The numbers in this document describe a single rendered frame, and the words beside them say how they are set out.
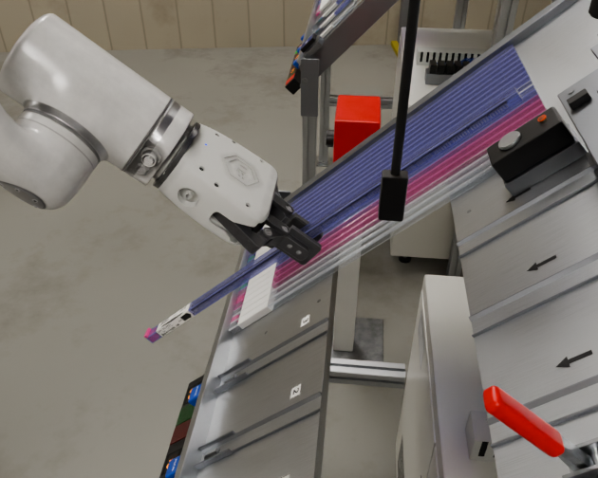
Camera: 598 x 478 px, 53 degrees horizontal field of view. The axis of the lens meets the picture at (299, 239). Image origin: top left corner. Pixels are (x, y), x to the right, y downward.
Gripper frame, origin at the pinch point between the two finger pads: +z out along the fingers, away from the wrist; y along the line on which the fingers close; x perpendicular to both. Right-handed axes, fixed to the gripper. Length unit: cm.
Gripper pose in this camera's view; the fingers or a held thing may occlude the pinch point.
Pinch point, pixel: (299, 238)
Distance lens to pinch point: 63.0
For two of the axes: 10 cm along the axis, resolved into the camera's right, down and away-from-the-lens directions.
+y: 1.1, -6.0, 7.9
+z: 7.8, 5.4, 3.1
